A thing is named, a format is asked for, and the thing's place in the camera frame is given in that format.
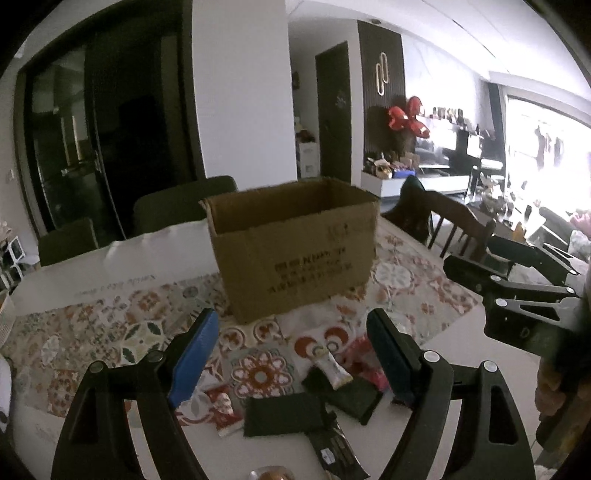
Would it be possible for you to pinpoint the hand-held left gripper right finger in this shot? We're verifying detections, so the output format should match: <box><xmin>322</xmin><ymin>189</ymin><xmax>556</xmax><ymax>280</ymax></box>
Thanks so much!
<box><xmin>366</xmin><ymin>308</ymin><xmax>537</xmax><ymax>480</ymax></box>

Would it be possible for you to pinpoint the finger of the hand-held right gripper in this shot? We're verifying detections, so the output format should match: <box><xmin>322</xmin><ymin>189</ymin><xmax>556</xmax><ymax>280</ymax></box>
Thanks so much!
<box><xmin>486</xmin><ymin>235</ymin><xmax>583</xmax><ymax>278</ymax></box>
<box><xmin>443</xmin><ymin>255</ymin><xmax>579</xmax><ymax>324</ymax></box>

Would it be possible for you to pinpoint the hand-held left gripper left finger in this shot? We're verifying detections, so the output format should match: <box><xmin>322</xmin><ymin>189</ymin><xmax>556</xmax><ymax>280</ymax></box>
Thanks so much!
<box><xmin>50</xmin><ymin>308</ymin><xmax>221</xmax><ymax>480</ymax></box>

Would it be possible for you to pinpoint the pink snack packet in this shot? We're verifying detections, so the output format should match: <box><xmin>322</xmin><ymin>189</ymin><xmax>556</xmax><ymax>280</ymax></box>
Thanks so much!
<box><xmin>342</xmin><ymin>336</ymin><xmax>387</xmax><ymax>393</ymax></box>

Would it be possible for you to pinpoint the dark green snack packet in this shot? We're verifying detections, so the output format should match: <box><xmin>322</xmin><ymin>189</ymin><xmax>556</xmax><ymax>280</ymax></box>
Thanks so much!
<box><xmin>302</xmin><ymin>369</ymin><xmax>384</xmax><ymax>426</ymax></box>
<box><xmin>242</xmin><ymin>393</ymin><xmax>329</xmax><ymax>438</ymax></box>

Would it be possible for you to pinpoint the red and white snack packet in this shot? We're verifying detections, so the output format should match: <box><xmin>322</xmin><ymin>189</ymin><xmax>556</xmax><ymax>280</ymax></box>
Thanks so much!
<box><xmin>203</xmin><ymin>385</ymin><xmax>245</xmax><ymax>438</ymax></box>

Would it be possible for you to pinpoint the cream snack packet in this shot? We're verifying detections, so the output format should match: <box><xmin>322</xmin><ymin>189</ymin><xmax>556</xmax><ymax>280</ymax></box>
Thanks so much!
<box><xmin>308</xmin><ymin>345</ymin><xmax>354</xmax><ymax>387</ymax></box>

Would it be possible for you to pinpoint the black snack packet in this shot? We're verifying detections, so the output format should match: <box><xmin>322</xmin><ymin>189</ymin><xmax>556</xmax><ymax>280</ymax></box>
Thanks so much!
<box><xmin>308</xmin><ymin>425</ymin><xmax>371</xmax><ymax>480</ymax></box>

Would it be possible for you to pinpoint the round golden snack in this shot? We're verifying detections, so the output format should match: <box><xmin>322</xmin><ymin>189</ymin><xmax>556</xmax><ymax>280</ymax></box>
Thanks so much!
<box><xmin>250</xmin><ymin>465</ymin><xmax>296</xmax><ymax>480</ymax></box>

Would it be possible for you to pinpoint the brown cardboard box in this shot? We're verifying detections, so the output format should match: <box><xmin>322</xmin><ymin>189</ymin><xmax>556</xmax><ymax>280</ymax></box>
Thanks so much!
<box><xmin>199</xmin><ymin>176</ymin><xmax>381</xmax><ymax>325</ymax></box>

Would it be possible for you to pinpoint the person's right hand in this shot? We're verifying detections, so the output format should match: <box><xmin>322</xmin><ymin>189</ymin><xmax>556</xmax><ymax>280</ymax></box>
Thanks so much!
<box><xmin>534</xmin><ymin>357</ymin><xmax>571</xmax><ymax>418</ymax></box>

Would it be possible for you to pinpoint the dark wooden slatted chair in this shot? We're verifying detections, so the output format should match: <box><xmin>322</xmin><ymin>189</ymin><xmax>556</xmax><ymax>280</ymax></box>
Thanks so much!
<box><xmin>427</xmin><ymin>190</ymin><xmax>497</xmax><ymax>264</ymax></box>

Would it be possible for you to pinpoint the floral patterned tablecloth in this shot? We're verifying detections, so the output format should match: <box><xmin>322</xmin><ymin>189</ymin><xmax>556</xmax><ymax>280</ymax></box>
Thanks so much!
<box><xmin>0</xmin><ymin>220</ymin><xmax>482</xmax><ymax>428</ymax></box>

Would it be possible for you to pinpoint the green backed chair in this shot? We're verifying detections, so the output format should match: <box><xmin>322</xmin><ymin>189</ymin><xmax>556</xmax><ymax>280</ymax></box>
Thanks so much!
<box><xmin>382</xmin><ymin>176</ymin><xmax>434</xmax><ymax>245</ymax></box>

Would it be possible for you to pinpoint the white low cabinet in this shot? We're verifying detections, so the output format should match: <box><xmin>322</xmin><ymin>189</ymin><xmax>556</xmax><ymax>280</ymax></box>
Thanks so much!
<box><xmin>361</xmin><ymin>164</ymin><xmax>467</xmax><ymax>200</ymax></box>

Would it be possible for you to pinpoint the white printed table cover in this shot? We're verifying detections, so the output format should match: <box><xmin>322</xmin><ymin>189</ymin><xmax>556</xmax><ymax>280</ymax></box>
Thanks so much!
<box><xmin>11</xmin><ymin>217</ymin><xmax>222</xmax><ymax>317</ymax></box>

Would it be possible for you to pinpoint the dark green upholstered chair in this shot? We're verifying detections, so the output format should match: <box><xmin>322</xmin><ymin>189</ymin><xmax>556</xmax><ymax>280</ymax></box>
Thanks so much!
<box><xmin>38</xmin><ymin>218</ymin><xmax>99</xmax><ymax>267</ymax></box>
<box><xmin>133</xmin><ymin>175</ymin><xmax>238</xmax><ymax>236</ymax></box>

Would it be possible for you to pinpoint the red flower decoration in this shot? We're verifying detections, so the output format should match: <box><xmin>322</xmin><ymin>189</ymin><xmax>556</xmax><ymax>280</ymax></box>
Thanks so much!
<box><xmin>387</xmin><ymin>96</ymin><xmax>432</xmax><ymax>139</ymax></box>

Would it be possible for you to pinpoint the white storage box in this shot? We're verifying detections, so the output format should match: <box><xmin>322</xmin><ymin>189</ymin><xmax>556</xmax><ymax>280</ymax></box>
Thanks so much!
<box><xmin>298</xmin><ymin>141</ymin><xmax>320</xmax><ymax>178</ymax></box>

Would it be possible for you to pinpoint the white woven basket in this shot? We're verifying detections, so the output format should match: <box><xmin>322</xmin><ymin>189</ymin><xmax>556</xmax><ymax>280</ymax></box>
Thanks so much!
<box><xmin>0</xmin><ymin>291</ymin><xmax>17</xmax><ymax>347</ymax></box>

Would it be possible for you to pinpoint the dark wooden door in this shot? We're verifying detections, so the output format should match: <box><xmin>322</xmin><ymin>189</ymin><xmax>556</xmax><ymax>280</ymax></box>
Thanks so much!
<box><xmin>315</xmin><ymin>41</ymin><xmax>354</xmax><ymax>183</ymax></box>

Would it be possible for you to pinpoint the dark glass sliding door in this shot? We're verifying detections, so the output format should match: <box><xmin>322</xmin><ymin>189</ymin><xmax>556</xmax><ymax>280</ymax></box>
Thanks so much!
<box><xmin>14</xmin><ymin>18</ymin><xmax>206</xmax><ymax>241</ymax></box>

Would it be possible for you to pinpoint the dark slatted wall panel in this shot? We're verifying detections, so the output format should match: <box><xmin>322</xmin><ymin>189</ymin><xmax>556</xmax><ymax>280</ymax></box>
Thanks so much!
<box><xmin>358</xmin><ymin>19</ymin><xmax>408</xmax><ymax>160</ymax></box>

